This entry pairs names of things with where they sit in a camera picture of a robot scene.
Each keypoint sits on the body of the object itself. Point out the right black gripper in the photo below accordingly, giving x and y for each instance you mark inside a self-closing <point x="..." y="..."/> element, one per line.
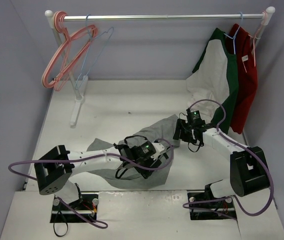
<point x="178" y="129"/>

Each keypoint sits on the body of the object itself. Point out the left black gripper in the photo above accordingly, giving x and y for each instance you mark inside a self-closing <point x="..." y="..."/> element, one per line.
<point x="153" y="166"/>

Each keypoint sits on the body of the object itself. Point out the grey t shirt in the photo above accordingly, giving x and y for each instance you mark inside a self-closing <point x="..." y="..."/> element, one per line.
<point x="132" y="179"/>

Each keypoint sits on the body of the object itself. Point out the light blue wire hanger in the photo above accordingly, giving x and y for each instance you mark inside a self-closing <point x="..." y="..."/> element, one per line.
<point x="90" y="59"/>

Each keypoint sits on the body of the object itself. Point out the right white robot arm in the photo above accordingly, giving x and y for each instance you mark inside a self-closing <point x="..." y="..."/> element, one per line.
<point x="246" y="174"/>

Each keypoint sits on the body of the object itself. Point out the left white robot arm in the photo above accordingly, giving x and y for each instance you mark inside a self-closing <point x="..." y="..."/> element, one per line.
<point x="55" y="168"/>

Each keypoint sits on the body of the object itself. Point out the white and green shirt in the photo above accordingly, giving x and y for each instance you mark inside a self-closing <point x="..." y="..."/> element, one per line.
<point x="215" y="78"/>

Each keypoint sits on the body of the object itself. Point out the blue hanger with shirts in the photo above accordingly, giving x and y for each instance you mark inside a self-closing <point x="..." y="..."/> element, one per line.
<point x="233" y="38"/>

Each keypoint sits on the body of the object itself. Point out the red shirt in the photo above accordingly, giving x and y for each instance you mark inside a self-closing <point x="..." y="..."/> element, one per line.
<point x="247" y="77"/>

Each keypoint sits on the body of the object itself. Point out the pink hanger at right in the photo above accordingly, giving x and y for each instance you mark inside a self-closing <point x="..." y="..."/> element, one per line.
<point x="257" y="36"/>

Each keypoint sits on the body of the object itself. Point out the silver clothes rack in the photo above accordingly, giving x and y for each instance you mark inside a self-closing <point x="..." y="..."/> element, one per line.
<point x="74" y="23"/>

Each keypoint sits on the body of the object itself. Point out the pink plastic hangers bunch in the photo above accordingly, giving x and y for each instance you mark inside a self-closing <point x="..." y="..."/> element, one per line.
<point x="67" y="66"/>

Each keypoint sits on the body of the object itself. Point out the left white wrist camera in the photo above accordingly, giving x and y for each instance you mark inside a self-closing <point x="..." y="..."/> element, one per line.
<point x="159" y="150"/>

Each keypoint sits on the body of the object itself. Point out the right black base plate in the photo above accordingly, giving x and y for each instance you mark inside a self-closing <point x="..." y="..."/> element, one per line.
<point x="217" y="210"/>

